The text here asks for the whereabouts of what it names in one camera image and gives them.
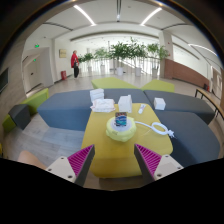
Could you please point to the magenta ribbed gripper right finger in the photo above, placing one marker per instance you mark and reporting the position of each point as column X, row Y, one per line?
column 154, row 166

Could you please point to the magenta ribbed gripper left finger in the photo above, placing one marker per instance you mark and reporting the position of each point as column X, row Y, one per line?
column 75, row 167

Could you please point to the yellow ottoman seat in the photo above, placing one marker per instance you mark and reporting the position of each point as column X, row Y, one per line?
column 115, row 159

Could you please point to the yellow round charging dock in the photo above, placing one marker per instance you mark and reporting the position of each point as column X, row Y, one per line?
column 121, row 133

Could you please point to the grey modular sofa left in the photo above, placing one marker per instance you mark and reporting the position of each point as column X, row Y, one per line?
column 71, row 110

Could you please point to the grey modular sofa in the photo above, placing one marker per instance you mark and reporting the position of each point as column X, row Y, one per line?
column 189, row 118
column 71, row 110

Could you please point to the grey modular sofa right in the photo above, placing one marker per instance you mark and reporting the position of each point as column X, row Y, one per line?
column 189, row 118

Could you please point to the white cube box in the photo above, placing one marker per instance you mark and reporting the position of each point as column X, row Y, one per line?
column 159, row 104

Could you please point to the white house-shaped box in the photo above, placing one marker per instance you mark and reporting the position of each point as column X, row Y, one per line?
column 125, row 104

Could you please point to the green bench left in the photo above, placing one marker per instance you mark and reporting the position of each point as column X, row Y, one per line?
column 33, row 103

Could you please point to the dark grey cube stool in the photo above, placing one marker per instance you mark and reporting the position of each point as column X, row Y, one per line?
column 20, row 115

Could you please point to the white stacked tissue pack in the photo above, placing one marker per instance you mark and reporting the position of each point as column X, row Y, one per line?
column 96, row 94

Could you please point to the green ottoman far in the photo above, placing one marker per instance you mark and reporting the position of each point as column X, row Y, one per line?
column 114, row 83

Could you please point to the red fire extinguisher box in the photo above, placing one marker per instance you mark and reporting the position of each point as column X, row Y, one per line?
column 63, row 75

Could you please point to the person in red jacket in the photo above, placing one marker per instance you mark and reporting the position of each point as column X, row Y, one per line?
column 75, row 63

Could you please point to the potted plant left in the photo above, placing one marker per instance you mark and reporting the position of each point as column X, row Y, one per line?
column 87, row 58

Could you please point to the potted plant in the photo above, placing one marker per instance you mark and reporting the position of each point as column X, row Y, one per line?
column 87, row 58
column 156, row 54
column 133, row 51

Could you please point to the potted plant right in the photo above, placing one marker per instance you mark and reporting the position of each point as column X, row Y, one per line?
column 156, row 54

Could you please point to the potted plant centre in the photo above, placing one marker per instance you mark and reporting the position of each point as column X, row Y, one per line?
column 133, row 51

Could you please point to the wooden bench black frame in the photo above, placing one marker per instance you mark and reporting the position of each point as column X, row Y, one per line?
column 204, row 94

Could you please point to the wall-mounted dark screen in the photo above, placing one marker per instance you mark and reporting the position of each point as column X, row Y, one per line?
column 4, row 78

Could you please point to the yellow wall picture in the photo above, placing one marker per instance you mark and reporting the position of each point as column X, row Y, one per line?
column 62, row 53

